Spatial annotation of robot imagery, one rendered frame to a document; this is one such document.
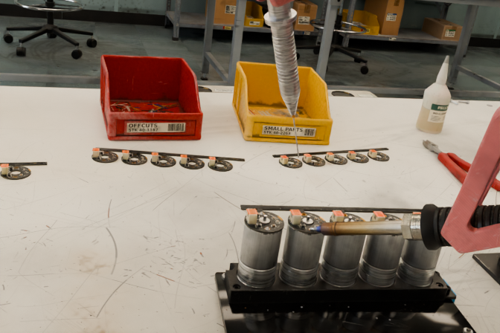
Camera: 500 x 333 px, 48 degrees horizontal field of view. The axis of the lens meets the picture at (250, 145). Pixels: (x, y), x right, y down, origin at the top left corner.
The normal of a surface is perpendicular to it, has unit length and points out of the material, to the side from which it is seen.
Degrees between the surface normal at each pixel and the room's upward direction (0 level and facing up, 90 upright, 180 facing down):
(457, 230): 98
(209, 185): 0
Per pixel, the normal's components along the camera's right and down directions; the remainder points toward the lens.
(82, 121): 0.12, -0.91
